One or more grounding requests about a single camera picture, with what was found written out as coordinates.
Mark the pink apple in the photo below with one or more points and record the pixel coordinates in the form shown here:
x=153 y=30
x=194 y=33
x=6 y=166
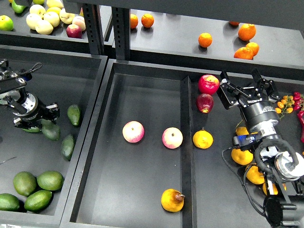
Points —
x=133 y=131
x=172 y=138

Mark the dark red apple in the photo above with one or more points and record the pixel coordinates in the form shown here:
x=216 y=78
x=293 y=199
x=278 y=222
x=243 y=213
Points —
x=204 y=103

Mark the pink apple left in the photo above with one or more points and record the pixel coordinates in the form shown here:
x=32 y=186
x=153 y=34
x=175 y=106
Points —
x=133 y=131

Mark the red apple on shelf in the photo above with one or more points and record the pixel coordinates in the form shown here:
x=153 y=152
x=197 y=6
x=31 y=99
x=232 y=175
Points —
x=74 y=31

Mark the black bin divider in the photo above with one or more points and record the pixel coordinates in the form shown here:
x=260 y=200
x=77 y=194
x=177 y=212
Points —
x=189 y=217

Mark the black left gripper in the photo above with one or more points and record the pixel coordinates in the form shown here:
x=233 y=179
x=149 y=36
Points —
x=31 y=110

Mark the green mango bottom middle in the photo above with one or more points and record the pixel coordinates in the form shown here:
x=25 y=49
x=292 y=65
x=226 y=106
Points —
x=38 y=200

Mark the pink apple right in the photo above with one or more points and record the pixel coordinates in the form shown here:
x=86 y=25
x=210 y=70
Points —
x=172 y=138

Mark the avocado far left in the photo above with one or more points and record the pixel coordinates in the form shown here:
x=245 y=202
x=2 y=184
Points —
x=32 y=130

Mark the orange cherry tomato bunch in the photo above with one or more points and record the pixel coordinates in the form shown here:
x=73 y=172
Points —
x=285 y=106

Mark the yellow pear under arm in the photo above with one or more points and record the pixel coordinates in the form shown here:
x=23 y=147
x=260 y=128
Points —
x=254 y=176

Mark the yellow pear by divider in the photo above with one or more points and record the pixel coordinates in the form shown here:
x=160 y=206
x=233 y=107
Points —
x=202 y=139

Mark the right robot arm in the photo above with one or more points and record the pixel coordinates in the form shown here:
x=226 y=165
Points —
x=281 y=166

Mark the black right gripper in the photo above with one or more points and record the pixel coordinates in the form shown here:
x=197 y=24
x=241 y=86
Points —
x=256 y=111

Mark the dark green avocado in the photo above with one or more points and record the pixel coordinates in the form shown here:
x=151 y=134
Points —
x=50 y=130

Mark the yellow pear brown end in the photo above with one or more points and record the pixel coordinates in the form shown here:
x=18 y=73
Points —
x=172 y=200

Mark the bright red apple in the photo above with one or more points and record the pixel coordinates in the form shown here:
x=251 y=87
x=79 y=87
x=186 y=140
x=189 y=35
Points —
x=208 y=84

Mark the green apple on shelf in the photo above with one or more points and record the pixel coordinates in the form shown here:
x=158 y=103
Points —
x=6 y=23

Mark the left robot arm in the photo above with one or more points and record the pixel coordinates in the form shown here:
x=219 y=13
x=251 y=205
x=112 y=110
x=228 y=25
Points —
x=12 y=84

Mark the red chili peppers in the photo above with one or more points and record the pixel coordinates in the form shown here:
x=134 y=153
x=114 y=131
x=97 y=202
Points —
x=299 y=106

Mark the yellow pear middle right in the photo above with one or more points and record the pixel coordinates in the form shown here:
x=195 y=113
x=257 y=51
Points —
x=241 y=157

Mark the orange right small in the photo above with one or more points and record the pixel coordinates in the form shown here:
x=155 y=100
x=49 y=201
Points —
x=254 y=47

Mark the orange front right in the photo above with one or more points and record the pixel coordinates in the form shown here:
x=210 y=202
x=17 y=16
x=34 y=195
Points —
x=244 y=53

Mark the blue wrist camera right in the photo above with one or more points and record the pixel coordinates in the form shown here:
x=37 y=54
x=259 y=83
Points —
x=245 y=142

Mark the avocado by bin wall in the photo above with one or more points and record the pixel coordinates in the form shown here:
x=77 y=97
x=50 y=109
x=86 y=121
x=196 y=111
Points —
x=67 y=147

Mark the large orange top right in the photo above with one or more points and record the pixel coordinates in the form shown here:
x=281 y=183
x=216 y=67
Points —
x=247 y=32

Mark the orange centre shelf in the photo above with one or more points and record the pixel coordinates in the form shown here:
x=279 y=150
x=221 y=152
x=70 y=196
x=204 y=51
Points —
x=205 y=40

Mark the yellow pear lower right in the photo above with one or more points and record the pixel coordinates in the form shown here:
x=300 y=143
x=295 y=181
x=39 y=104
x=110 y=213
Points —
x=275 y=190

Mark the pale peach fruit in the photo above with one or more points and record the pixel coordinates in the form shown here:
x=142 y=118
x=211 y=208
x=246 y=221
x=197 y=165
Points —
x=79 y=21

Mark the yellow pear with stem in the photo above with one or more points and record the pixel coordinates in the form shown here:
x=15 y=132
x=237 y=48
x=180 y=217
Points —
x=241 y=129

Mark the green mango bottom left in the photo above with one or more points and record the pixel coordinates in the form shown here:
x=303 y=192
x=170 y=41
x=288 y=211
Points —
x=9 y=202

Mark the avocado upper right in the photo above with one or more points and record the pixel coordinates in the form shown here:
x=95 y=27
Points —
x=74 y=114

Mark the black shelf post left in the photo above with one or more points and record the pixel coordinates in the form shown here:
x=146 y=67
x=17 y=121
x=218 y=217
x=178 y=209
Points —
x=93 y=28

